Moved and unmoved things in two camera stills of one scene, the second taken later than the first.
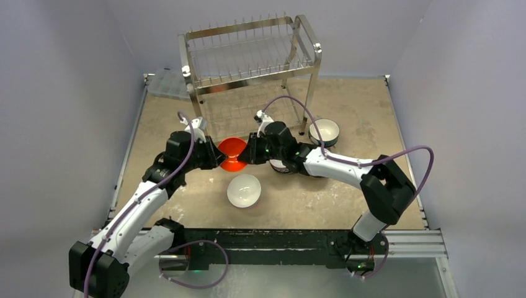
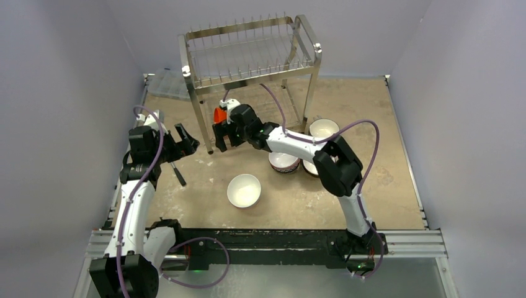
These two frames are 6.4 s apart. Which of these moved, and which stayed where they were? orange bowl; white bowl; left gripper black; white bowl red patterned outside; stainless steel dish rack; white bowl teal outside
Moved: left gripper black; orange bowl
Stayed: white bowl red patterned outside; white bowl; stainless steel dish rack; white bowl teal outside
